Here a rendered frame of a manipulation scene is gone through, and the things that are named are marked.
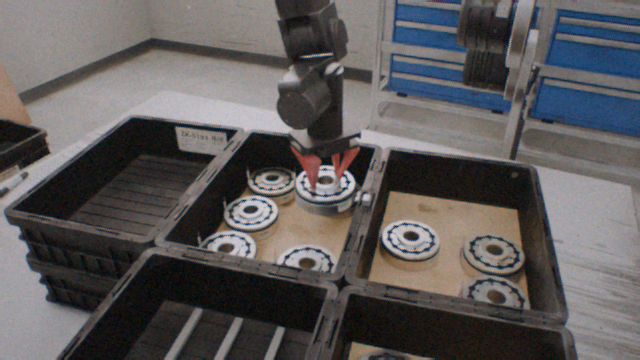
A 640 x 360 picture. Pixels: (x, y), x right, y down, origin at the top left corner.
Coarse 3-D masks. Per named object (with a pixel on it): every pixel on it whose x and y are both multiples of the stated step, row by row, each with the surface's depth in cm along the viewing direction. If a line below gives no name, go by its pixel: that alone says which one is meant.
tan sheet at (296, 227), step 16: (288, 208) 95; (224, 224) 91; (288, 224) 91; (304, 224) 91; (320, 224) 91; (336, 224) 91; (272, 240) 87; (288, 240) 87; (304, 240) 87; (320, 240) 87; (336, 240) 87; (272, 256) 83; (336, 256) 83
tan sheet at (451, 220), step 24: (384, 216) 93; (408, 216) 93; (432, 216) 93; (456, 216) 93; (480, 216) 93; (504, 216) 93; (456, 240) 87; (384, 264) 82; (456, 264) 82; (432, 288) 77; (456, 288) 77
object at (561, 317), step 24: (384, 168) 89; (528, 168) 89; (360, 240) 74; (552, 240) 72; (552, 264) 67; (384, 288) 64; (408, 288) 64; (552, 288) 64; (504, 312) 60; (528, 312) 60
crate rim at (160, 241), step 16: (240, 144) 97; (368, 144) 97; (224, 160) 91; (208, 176) 87; (368, 176) 87; (368, 192) 82; (176, 224) 75; (352, 224) 75; (160, 240) 72; (352, 240) 72; (208, 256) 69; (224, 256) 69; (240, 256) 69; (288, 272) 66; (304, 272) 66; (320, 272) 66; (336, 272) 66
